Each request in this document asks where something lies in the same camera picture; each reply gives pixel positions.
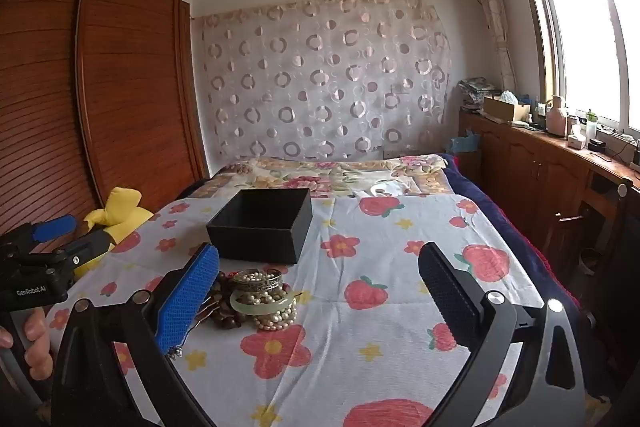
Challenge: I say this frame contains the black box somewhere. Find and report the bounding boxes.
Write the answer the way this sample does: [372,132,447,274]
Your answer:
[206,188,314,265]

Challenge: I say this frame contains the pale green jade bangle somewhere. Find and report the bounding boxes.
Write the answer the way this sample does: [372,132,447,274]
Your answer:
[229,289,296,315]

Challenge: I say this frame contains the patterned window curtain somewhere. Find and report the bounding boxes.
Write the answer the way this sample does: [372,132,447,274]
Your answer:
[462,0,518,90]

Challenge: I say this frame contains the stack of patterned cloth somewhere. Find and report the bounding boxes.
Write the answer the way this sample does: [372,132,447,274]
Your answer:
[457,78,496,112]

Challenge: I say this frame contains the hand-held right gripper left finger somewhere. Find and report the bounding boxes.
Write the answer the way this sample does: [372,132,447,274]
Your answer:
[50,242,221,427]

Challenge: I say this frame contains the yellow plush toy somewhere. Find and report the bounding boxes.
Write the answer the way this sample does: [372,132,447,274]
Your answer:
[75,187,154,278]

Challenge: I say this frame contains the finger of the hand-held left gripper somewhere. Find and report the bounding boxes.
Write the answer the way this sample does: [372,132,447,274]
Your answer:
[52,228,113,280]
[0,214,78,254]

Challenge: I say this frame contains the person's dark clothing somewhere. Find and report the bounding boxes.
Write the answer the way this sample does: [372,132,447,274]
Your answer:
[0,369,48,427]

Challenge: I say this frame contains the circle patterned wall curtain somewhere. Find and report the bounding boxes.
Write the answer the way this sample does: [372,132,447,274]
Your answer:
[192,0,453,162]

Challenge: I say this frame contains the pink kettle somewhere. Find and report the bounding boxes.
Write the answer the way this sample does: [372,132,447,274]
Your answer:
[545,95,570,138]

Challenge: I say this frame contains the silver bangle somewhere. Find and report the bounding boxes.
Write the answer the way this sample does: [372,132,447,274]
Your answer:
[232,269,284,294]

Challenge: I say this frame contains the brown wooden cabinet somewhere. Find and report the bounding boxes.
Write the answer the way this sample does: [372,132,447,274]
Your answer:
[457,109,640,308]

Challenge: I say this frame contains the pearl bracelet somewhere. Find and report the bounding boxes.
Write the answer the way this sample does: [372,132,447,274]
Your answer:
[252,307,299,333]

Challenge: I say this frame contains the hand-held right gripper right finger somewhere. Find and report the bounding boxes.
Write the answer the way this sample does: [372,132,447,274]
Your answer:
[418,242,587,427]

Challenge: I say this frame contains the window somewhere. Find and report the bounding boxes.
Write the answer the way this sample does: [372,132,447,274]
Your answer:
[510,0,640,138]

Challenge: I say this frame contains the cardboard box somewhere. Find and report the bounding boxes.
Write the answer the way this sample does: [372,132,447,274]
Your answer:
[482,96,532,123]

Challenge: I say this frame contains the brown wooden wardrobe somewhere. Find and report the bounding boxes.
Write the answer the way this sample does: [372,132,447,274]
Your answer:
[0,0,211,258]

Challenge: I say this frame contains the white cloth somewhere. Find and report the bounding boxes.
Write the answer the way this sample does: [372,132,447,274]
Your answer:
[352,179,416,200]

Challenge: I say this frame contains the teal bag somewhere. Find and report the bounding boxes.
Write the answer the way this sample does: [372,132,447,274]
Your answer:
[445,132,481,156]

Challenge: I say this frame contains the person's left hand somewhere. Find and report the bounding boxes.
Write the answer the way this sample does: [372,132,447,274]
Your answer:
[0,307,54,382]

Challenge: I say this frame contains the floral blanket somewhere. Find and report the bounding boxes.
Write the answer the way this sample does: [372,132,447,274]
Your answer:
[187,154,458,201]

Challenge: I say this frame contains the brown wooden bead bracelet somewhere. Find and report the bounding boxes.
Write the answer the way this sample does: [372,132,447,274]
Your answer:
[197,271,251,330]

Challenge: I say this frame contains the dark blue blanket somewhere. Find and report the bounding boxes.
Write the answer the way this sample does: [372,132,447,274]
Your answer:
[442,154,581,333]

